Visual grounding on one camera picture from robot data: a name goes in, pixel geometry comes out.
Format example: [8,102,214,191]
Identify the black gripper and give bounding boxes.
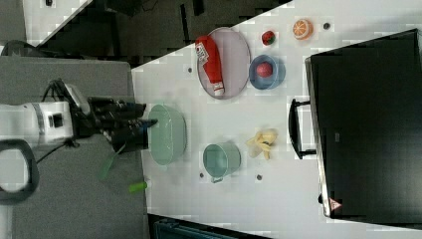
[69,98,158,153]

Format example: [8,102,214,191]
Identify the peeled yellow toy banana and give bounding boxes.
[246,128,278,159]

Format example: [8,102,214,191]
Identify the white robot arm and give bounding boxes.
[1,98,158,205]

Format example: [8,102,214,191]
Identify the black toaster oven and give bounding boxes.
[289,29,422,229]

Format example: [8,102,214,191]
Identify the green metal cup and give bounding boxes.
[202,142,241,183]

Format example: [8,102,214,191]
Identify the red ketchup bottle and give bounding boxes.
[195,35,225,97]

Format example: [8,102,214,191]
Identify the grey round plate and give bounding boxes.
[195,27,251,100]

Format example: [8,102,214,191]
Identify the red toy ball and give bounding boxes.
[256,62,273,78]

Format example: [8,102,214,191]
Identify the blue bowl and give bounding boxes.
[249,55,286,90]

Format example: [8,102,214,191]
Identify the toy strawberry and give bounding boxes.
[261,31,276,46]

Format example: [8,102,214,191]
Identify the toy orange half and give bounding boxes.
[293,19,314,41]

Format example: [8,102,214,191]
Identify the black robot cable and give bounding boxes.
[35,78,81,164]

